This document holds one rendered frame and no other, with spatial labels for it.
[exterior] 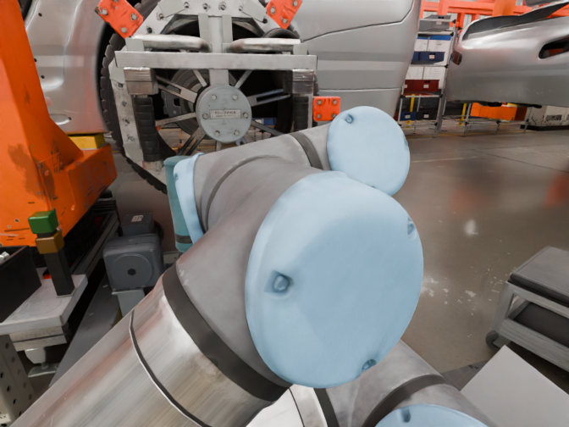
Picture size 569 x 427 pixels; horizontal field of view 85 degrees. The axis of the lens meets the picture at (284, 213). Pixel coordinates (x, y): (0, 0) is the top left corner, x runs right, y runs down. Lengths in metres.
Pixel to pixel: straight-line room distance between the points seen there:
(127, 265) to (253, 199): 1.07
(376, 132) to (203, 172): 0.16
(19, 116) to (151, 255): 0.54
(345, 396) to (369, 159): 0.27
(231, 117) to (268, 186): 0.65
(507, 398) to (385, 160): 0.44
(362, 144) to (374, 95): 1.31
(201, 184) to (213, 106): 0.55
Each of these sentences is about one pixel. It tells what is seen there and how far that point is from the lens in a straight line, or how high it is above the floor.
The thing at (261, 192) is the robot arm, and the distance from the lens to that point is 0.15.
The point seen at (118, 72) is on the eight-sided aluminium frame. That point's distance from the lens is 0.95.
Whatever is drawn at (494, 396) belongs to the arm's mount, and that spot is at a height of 0.48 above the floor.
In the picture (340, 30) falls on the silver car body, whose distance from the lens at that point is 1.53.
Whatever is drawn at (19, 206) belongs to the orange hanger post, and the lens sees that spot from 1.03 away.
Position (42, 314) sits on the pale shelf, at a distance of 0.90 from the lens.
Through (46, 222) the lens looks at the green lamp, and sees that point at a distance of 0.84.
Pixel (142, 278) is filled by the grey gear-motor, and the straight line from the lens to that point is 1.23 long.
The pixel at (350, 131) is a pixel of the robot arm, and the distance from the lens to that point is 0.29.
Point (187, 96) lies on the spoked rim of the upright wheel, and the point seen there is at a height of 0.89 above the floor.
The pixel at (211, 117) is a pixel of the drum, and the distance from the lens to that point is 0.79.
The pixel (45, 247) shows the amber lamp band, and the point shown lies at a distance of 0.87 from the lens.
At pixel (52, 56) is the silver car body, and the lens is 1.50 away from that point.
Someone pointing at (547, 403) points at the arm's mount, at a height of 0.51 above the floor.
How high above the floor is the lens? 0.92
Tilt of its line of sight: 22 degrees down
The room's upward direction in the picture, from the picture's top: straight up
